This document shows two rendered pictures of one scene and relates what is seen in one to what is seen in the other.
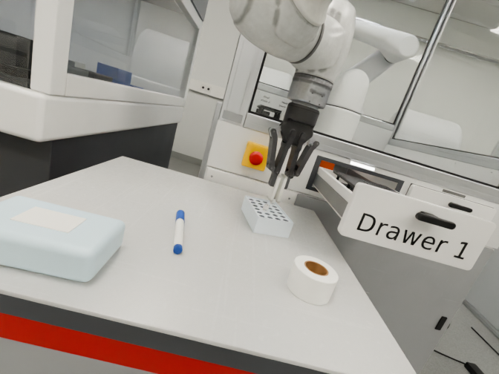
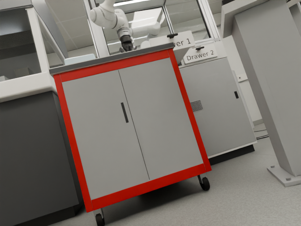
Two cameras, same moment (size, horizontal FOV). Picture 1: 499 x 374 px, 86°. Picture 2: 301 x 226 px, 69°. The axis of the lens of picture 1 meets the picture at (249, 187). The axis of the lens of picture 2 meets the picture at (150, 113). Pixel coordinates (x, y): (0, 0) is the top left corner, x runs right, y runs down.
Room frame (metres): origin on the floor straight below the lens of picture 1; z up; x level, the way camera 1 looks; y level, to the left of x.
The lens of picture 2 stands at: (-0.80, 0.07, 0.30)
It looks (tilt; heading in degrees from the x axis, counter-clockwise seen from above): 7 degrees up; 354
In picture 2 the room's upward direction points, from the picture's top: 17 degrees counter-clockwise
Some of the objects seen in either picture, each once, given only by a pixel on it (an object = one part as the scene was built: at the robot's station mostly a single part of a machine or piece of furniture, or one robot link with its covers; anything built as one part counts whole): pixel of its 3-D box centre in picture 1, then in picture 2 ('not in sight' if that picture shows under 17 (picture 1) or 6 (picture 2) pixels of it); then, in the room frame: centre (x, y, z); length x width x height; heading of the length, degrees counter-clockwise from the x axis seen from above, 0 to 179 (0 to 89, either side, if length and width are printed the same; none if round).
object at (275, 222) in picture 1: (265, 215); not in sight; (0.59, -0.06, 0.78); 0.12 x 0.08 x 0.04; 19
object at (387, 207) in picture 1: (415, 227); (172, 42); (0.52, -0.34, 0.87); 0.29 x 0.02 x 0.11; 94
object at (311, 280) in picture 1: (312, 278); not in sight; (0.38, -0.14, 0.78); 0.07 x 0.07 x 0.04
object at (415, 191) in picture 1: (446, 212); (199, 54); (0.86, -0.63, 0.87); 0.29 x 0.02 x 0.11; 94
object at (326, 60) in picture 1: (322, 40); (118, 20); (0.64, -0.06, 1.18); 0.13 x 0.11 x 0.16; 133
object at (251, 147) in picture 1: (255, 156); not in sight; (0.80, 0.01, 0.88); 0.07 x 0.05 x 0.07; 94
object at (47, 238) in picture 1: (49, 234); (81, 63); (0.29, 0.22, 0.78); 0.15 x 0.10 x 0.04; 97
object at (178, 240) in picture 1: (179, 229); not in sight; (0.43, 0.10, 0.77); 0.14 x 0.02 x 0.02; 17
